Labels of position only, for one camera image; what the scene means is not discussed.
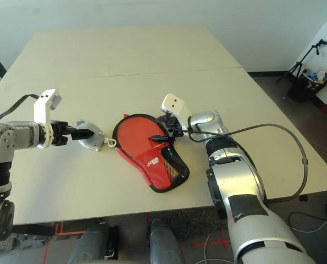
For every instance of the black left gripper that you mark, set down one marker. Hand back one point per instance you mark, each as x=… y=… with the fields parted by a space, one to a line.
x=60 y=133

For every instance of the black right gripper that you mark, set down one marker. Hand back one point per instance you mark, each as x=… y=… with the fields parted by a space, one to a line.
x=171 y=127

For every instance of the red black paddle case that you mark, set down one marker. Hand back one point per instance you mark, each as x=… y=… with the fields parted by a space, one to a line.
x=155 y=176

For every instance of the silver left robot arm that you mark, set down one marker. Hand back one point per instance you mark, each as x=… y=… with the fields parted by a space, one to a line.
x=9 y=137

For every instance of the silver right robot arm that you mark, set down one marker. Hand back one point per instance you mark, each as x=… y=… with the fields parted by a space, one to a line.
x=234 y=170

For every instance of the dark speckled carpet piece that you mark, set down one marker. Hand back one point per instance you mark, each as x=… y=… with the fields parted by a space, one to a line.
x=190 y=222

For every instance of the grey robot right leg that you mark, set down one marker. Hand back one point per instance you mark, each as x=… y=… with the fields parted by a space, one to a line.
x=163 y=242

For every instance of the grey robot leg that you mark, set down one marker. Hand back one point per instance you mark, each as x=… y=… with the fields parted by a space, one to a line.
x=163 y=242
x=94 y=242

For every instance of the grey robot left leg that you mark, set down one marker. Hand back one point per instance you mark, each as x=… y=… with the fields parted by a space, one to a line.
x=94 y=242

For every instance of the red tape cross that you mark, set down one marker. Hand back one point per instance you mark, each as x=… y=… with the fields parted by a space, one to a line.
x=215 y=242

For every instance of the grey foam puzzle mat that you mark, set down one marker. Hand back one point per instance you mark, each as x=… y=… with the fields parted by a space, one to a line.
x=31 y=240

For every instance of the black waste bin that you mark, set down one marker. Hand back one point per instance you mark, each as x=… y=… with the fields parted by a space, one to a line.
x=303 y=88

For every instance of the black tripod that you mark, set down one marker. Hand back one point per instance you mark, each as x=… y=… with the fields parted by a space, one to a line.
x=299 y=64

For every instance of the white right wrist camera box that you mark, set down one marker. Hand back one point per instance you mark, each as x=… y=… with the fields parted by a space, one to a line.
x=175 y=105

